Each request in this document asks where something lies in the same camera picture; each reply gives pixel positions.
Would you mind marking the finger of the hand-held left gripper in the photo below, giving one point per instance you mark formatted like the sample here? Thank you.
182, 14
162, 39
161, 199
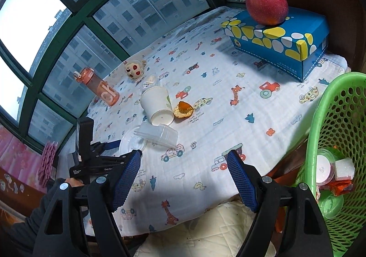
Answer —
114, 159
111, 144

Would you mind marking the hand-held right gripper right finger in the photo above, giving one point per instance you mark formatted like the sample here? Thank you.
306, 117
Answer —
243, 182

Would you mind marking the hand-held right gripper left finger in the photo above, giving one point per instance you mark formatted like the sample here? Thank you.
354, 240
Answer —
125, 179

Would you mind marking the round clear plastic lid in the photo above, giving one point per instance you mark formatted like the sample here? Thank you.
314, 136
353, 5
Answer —
128, 145

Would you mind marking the clear rectangular plastic container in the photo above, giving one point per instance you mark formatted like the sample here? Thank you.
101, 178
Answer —
160, 135

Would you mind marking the white paper cup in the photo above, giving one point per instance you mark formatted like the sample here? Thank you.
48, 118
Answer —
155, 102

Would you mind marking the small white wrapper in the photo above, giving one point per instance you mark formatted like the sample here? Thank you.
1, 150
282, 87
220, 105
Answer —
149, 82

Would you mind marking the bread piece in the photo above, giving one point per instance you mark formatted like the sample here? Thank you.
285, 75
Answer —
183, 109

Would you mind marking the green mesh wastebasket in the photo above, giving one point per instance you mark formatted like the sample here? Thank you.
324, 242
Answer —
317, 131

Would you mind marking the orange snack wrapper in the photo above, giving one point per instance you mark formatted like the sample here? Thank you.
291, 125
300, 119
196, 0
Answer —
340, 187

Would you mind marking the white foam piece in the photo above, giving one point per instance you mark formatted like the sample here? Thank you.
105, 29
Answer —
344, 168

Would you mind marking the person's left hand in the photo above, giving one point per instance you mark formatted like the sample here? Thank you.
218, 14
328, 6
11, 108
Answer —
73, 182

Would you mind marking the pink lattice object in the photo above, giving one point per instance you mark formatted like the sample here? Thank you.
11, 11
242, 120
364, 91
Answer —
48, 162

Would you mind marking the orange water bottle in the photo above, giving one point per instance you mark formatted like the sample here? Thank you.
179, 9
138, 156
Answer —
100, 88

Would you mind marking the pink floral cloth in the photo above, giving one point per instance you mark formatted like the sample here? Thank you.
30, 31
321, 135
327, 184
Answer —
20, 157

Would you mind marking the small spotted plush toy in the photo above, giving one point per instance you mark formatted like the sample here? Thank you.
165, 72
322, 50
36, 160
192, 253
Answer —
134, 69

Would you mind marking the blue patterned tissue box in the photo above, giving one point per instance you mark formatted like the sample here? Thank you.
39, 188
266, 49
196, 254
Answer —
286, 51

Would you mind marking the red apple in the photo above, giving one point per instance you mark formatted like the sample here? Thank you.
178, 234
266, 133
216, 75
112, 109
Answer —
267, 2

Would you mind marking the green window frame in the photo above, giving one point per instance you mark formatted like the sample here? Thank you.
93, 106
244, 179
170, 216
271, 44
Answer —
83, 17

